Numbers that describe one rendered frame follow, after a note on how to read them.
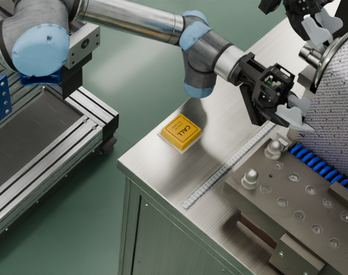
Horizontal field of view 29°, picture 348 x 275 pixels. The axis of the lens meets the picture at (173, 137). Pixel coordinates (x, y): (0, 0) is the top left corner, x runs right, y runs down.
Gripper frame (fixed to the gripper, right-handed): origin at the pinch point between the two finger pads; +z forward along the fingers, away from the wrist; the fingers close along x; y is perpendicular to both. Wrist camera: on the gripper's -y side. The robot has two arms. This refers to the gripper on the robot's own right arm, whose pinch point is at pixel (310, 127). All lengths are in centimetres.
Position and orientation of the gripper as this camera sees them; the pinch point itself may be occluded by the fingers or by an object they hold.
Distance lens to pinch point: 149.9
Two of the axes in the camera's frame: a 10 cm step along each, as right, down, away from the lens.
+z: 7.4, 5.9, -3.2
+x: 6.6, -5.8, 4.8
